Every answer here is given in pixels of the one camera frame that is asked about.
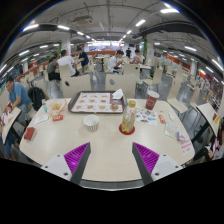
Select white paper napkin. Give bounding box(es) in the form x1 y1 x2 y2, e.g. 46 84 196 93
111 88 125 100

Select red wallet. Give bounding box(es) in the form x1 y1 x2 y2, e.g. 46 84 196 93
23 126 36 141

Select small clear teal bottle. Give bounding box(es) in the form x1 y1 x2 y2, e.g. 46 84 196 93
41 98 49 114

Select clear plastic bag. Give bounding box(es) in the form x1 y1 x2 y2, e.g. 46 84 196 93
164 121 182 140

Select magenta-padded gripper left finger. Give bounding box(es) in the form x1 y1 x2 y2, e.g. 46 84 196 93
42 142 92 185

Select white paper receipt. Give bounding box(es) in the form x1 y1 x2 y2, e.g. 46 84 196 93
33 113 50 126

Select orange white food wrapper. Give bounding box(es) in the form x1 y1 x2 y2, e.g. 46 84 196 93
46 98 68 118

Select ceiling lights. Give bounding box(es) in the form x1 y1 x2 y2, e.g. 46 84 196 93
0 7 224 84

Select beige neighbouring table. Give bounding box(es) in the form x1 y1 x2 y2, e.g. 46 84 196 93
0 106 23 145
196 102 222 129

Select dark brown food tray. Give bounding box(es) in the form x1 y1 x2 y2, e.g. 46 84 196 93
67 90 128 115

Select ceiling air unit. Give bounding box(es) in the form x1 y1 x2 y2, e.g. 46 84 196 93
72 15 94 25

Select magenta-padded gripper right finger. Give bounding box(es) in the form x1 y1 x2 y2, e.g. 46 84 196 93
131 142 183 186

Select colourful printed paper sheet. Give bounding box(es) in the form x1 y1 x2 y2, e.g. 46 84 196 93
134 106 158 127

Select red paper cup with lid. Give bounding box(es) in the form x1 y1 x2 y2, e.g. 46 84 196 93
145 90 161 111

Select clear bottle with yellow drink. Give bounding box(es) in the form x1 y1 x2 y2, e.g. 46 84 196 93
121 99 138 134

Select brown patterned paper cup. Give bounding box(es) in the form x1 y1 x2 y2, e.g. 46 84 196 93
83 114 101 133

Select black backpack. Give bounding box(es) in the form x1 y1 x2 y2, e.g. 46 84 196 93
27 86 46 112

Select printed tray liner paper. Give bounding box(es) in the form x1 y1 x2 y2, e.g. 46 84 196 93
70 92 111 113

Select flat round red coaster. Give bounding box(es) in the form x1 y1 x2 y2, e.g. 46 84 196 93
118 123 136 136

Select beige chair with round hole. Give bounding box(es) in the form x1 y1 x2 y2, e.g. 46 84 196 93
104 73 137 100
61 73 93 99

